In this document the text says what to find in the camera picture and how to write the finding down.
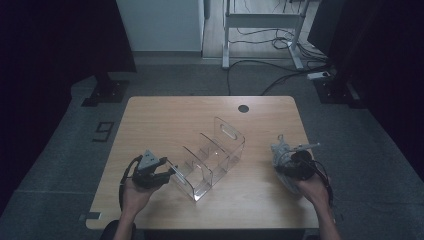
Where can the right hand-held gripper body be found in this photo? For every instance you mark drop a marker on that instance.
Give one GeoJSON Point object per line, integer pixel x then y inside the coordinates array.
{"type": "Point", "coordinates": [300, 166]}

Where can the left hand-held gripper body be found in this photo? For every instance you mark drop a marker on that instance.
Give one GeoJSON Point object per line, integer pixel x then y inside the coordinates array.
{"type": "Point", "coordinates": [146, 178]}

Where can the grey striped cloth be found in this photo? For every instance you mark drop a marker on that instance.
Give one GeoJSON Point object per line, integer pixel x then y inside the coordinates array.
{"type": "Point", "coordinates": [280, 153]}

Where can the clear acrylic divided organizer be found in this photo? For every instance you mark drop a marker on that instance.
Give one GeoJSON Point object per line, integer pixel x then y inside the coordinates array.
{"type": "Point", "coordinates": [206, 160]}

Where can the person's left hand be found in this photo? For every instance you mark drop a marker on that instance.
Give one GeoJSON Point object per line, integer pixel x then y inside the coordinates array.
{"type": "Point", "coordinates": [136, 200]}

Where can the person's right hand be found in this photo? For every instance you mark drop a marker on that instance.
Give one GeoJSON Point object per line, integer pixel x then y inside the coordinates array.
{"type": "Point", "coordinates": [315, 191]}

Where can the grey tape strip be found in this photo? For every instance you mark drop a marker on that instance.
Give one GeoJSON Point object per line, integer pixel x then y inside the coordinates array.
{"type": "Point", "coordinates": [92, 215]}

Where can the black table grommet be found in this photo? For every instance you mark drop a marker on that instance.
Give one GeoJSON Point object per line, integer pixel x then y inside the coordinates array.
{"type": "Point", "coordinates": [243, 108]}

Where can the black stand base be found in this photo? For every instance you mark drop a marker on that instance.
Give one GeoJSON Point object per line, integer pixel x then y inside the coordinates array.
{"type": "Point", "coordinates": [333, 93]}
{"type": "Point", "coordinates": [106, 91]}

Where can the white power strip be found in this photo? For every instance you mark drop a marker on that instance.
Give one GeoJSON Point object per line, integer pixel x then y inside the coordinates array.
{"type": "Point", "coordinates": [318, 75]}

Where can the dark curtain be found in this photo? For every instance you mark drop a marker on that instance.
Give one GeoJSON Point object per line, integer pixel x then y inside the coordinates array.
{"type": "Point", "coordinates": [50, 66]}
{"type": "Point", "coordinates": [383, 66]}

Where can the white cabinet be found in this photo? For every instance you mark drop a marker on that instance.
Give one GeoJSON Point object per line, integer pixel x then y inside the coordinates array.
{"type": "Point", "coordinates": [160, 23]}

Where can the white desk frame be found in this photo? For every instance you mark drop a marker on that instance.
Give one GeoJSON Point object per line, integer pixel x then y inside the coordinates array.
{"type": "Point", "coordinates": [263, 20]}

